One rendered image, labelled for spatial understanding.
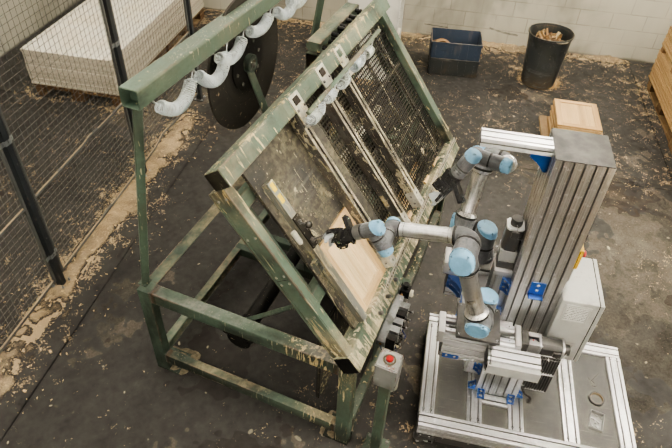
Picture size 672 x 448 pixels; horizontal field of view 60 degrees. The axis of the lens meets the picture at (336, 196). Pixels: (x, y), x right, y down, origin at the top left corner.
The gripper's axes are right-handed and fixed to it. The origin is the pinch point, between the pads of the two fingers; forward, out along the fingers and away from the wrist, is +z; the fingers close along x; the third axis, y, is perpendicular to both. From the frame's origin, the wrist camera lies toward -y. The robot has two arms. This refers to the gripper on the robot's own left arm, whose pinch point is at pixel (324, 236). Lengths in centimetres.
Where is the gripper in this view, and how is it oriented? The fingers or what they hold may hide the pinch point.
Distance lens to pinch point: 294.6
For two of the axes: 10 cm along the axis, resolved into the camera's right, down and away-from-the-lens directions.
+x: 6.1, 5.3, 5.9
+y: -1.8, 8.2, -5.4
